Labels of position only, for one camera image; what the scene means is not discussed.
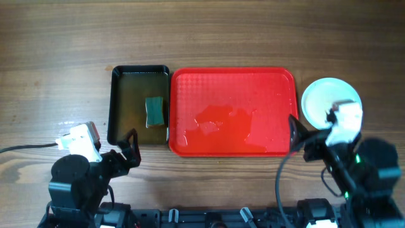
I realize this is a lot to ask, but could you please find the yellow green sponge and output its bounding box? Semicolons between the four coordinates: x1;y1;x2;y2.
146;96;165;128

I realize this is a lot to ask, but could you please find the black tray with water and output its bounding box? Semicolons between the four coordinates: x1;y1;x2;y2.
107;65;170;145

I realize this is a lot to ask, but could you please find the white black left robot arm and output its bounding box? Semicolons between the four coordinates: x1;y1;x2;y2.
38;129;141;227

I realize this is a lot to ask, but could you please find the white plate with sauce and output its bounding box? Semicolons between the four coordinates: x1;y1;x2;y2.
301;77;363;130

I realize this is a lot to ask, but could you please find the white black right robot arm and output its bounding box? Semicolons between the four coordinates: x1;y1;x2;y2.
289;115;404;227

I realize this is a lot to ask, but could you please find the red plastic tray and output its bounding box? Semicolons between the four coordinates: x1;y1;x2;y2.
168;67;299;157

